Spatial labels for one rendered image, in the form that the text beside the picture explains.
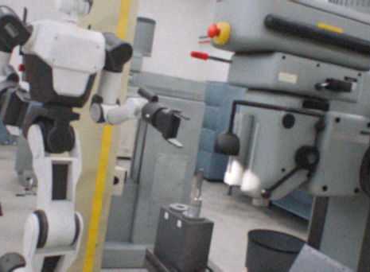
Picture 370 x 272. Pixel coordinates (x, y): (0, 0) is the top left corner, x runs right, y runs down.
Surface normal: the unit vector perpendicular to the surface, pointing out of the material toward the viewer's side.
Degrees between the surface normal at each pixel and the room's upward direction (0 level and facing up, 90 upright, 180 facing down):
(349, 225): 90
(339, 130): 90
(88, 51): 90
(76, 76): 90
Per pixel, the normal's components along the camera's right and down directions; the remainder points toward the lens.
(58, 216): 0.62, -0.25
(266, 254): -0.53, 0.06
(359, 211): -0.89, -0.10
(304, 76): 0.43, 0.15
